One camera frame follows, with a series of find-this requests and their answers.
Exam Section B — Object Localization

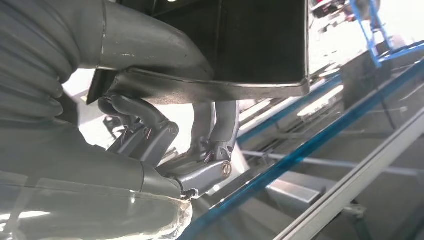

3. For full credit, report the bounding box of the blue steel shelf rack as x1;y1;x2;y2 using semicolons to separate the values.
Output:
348;0;424;69

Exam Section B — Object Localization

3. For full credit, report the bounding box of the stainless steel table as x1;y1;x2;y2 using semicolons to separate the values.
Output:
178;39;424;240

